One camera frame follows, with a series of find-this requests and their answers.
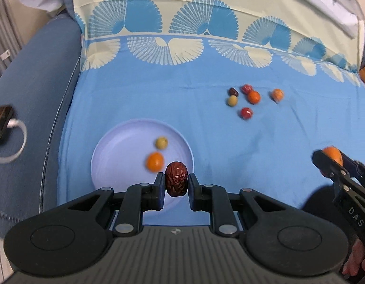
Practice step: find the blue upholstered bed frame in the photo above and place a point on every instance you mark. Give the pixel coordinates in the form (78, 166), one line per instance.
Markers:
(31, 80)

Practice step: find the red fruit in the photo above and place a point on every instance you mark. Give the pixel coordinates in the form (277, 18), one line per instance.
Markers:
(246, 89)
(247, 113)

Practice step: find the person's right hand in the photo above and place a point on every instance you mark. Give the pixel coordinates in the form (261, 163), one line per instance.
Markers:
(355, 257)

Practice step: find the blue fan print bedsheet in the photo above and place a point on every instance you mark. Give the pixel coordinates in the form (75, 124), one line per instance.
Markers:
(200, 109)

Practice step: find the grey curtain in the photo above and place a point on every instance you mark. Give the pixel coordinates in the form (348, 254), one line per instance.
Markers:
(3, 20)

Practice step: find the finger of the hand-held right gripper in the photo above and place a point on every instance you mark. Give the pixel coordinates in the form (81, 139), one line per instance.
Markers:
(325, 162)
(359, 171)

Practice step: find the small orange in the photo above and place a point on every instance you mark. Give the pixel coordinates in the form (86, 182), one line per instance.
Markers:
(278, 95)
(333, 155)
(253, 97)
(155, 161)

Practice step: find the dark brown date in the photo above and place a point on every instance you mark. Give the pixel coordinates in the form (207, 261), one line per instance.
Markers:
(233, 91)

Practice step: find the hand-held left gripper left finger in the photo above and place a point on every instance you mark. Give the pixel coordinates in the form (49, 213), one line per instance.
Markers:
(160, 190)

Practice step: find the green olive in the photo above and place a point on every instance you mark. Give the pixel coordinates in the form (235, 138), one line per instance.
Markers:
(161, 143)
(232, 101)

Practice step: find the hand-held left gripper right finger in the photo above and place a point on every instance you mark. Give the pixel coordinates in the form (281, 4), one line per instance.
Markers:
(192, 190)

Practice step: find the smartphone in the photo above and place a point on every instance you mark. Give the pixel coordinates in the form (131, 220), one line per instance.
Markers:
(0, 121)

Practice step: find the light purple plate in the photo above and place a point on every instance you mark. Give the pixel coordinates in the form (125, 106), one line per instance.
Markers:
(123, 142)

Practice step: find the wrinkled red date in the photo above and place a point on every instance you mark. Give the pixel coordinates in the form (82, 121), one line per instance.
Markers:
(176, 179)

